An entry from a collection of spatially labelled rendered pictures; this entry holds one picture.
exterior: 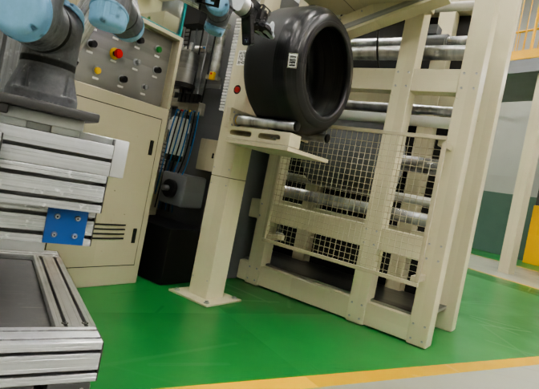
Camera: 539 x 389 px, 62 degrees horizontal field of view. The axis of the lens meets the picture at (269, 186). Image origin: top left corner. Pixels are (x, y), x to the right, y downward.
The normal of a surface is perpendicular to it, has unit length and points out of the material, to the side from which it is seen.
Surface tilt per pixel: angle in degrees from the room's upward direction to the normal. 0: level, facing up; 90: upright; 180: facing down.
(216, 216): 90
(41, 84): 72
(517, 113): 90
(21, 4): 98
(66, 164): 90
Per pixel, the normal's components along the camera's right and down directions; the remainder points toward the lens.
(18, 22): 0.08, 0.15
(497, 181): -0.83, -0.15
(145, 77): 0.79, 0.17
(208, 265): -0.58, -0.10
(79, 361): 0.52, 0.11
